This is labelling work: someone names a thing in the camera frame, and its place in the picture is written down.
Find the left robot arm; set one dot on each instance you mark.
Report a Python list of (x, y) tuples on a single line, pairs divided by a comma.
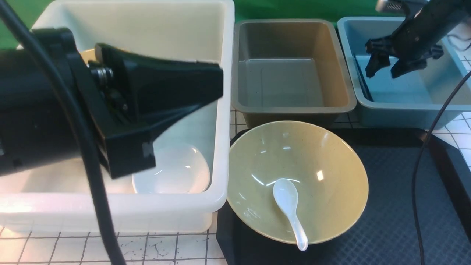
[(34, 129)]

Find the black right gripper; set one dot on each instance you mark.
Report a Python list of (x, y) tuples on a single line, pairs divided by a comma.
[(426, 23)]

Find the small white square dish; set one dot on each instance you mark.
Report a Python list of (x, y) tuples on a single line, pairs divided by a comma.
[(179, 169)]

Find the white ceramic soup spoon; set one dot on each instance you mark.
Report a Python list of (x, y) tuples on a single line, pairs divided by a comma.
[(286, 197)]

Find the large white plastic bin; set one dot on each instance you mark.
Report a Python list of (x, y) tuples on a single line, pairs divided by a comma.
[(56, 197)]

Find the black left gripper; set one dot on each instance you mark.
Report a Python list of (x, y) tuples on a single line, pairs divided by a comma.
[(129, 100)]

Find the grey plastic bin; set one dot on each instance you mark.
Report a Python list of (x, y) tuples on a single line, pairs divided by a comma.
[(290, 70)]

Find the black textured serving tray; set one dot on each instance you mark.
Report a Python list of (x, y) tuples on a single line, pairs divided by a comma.
[(385, 234)]

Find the green cloth backdrop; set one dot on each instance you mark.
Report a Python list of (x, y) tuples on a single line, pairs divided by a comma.
[(331, 10)]

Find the blue plastic bin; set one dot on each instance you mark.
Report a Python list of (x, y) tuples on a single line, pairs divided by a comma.
[(410, 101)]

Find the yellow noodle bowl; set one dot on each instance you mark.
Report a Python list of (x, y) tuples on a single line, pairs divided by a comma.
[(329, 176)]

